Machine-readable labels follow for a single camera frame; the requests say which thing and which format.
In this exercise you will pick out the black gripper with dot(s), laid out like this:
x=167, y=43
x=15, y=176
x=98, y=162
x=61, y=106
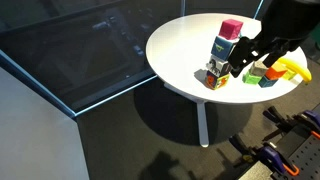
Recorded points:
x=276, y=41

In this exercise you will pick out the pink block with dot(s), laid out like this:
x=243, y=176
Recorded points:
x=230, y=29

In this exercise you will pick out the grey dice block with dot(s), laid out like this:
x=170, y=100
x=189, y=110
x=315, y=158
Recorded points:
x=257, y=69

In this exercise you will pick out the dark blue block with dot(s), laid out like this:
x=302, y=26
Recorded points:
x=266, y=82

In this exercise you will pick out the small lime green block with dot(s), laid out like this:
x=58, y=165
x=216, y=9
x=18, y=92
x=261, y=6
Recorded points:
x=288, y=75

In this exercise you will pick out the blue black fabric cube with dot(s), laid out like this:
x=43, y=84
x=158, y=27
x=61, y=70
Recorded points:
x=220, y=48

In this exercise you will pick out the black white fabric cube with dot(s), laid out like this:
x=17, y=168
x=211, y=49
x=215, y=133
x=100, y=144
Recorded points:
x=216, y=65

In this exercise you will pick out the yellow banana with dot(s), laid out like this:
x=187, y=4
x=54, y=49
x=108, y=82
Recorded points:
x=301, y=71

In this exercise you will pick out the yellow green fabric cube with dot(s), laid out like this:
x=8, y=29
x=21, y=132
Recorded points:
x=216, y=82

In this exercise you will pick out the black spring clamp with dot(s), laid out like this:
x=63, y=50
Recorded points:
x=276, y=116
x=241, y=145

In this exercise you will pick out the purple orange bar clamp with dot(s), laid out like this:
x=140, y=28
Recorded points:
x=276, y=158
x=311, y=118

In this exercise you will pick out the white table base legs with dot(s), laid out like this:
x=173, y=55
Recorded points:
x=202, y=123

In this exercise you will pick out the black perforated mounting board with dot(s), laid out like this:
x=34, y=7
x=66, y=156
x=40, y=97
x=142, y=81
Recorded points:
x=306, y=156

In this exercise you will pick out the metal window frame post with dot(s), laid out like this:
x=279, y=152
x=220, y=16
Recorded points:
x=183, y=7
x=258, y=8

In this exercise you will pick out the blue lit window frame rail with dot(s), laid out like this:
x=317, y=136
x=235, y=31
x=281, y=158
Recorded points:
x=40, y=86

